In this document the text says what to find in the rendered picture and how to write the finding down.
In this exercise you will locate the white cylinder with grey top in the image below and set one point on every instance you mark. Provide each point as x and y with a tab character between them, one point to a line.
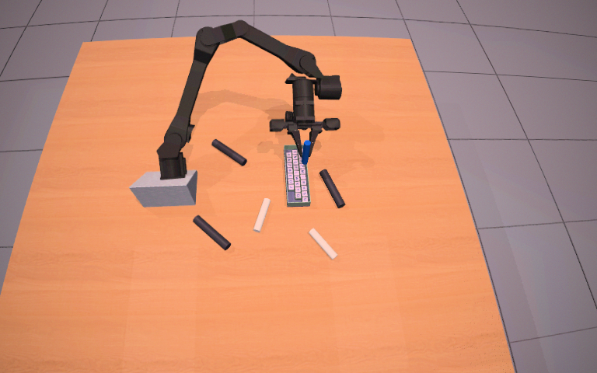
323	244
261	216

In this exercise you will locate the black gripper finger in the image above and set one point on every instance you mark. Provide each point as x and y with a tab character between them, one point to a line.
296	136
312	137

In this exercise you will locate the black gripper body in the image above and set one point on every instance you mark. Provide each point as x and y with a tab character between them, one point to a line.
304	112

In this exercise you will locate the grey keyboard with pink keys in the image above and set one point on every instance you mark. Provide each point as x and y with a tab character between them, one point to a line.
296	178

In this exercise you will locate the blue stylus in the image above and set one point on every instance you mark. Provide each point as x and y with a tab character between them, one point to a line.
305	153

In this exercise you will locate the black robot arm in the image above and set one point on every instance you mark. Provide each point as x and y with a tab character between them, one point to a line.
171	161

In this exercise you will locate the dark grey cylinder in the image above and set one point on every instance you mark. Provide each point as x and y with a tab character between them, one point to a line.
229	152
209	230
332	188

